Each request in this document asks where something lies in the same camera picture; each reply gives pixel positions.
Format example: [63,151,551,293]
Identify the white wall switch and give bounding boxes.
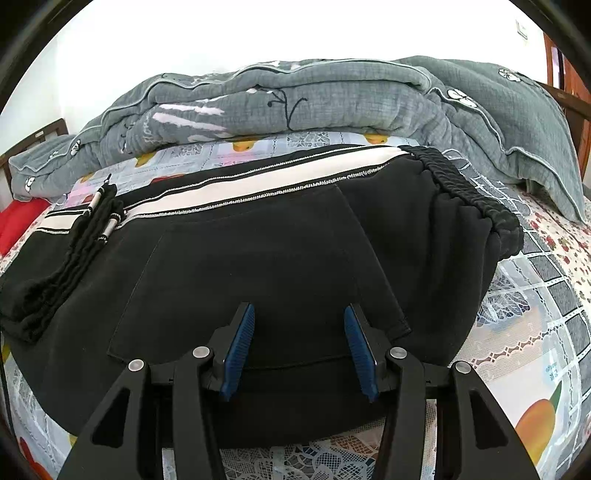
[516,22,528,40]

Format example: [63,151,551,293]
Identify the grey quilted duvet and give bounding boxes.
[8,56,584,221]

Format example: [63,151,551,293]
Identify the wooden footboard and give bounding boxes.
[539,82,591,121]

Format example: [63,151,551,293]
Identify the dark wooden headboard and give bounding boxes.
[1,118,68,193]

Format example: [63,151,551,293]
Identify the red pillow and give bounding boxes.
[0,198,49,256]

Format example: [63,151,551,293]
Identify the floral bed sheet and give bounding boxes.
[1,186,590,288]

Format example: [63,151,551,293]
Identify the fruit print plastic cover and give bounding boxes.
[1,132,590,479]

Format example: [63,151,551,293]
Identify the black pants with white stripe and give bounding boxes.
[1,145,524,448]

